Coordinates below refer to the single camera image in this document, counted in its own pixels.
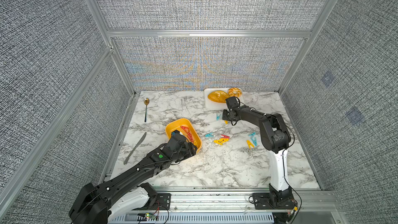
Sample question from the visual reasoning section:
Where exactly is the red clothespin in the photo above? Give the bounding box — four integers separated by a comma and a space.
221, 134, 230, 139
187, 132, 194, 143
180, 125, 190, 133

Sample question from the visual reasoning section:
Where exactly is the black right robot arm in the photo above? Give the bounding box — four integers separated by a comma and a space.
222, 96, 291, 192

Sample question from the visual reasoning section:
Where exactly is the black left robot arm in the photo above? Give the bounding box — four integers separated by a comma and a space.
68, 131, 198, 224

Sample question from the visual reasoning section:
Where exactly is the yellow plastic storage box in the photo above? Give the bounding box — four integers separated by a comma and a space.
165, 118, 202, 151

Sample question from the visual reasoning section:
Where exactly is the oval golden bread loaf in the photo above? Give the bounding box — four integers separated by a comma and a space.
207, 90, 230, 104

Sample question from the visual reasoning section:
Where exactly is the silver butter knife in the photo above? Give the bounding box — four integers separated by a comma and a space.
123, 132, 147, 165

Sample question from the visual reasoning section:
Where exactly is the iridescent gold blue spoon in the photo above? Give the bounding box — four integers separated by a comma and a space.
144, 98, 150, 122

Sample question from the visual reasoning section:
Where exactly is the round sugared bread ring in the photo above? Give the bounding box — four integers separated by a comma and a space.
227, 86, 243, 99

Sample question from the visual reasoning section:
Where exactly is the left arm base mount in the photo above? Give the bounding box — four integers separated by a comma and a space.
139, 183, 172, 210

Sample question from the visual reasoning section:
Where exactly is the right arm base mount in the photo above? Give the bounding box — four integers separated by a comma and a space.
251, 188, 297, 210

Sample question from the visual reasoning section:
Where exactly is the white slotted cable duct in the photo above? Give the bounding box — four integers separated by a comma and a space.
111, 212, 275, 224

